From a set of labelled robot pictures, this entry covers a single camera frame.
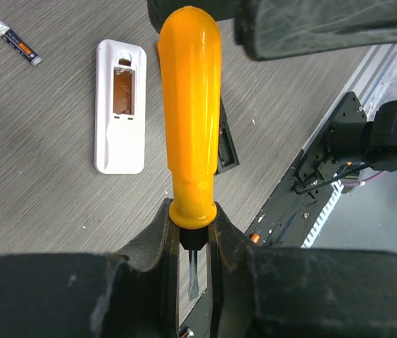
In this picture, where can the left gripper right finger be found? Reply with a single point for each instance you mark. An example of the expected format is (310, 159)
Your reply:
(263, 291)

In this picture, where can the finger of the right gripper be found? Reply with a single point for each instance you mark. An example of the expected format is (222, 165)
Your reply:
(159, 10)
(270, 30)

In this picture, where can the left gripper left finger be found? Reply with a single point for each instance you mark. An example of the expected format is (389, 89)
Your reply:
(130, 293)

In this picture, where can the orange handled screwdriver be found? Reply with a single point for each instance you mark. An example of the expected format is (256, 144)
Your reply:
(190, 54)

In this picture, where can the orange battery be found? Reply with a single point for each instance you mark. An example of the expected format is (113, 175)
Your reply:
(255, 238)

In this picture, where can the white remote control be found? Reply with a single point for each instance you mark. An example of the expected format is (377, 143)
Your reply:
(120, 113)

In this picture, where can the black remote control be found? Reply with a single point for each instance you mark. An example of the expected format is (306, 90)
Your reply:
(227, 155)

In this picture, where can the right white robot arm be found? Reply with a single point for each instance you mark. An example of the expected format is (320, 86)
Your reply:
(373, 143)

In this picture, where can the loose dark battery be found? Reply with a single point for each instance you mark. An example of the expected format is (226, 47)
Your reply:
(12, 38)

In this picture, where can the white slotted cable duct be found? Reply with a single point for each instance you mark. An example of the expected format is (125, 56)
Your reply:
(323, 216)

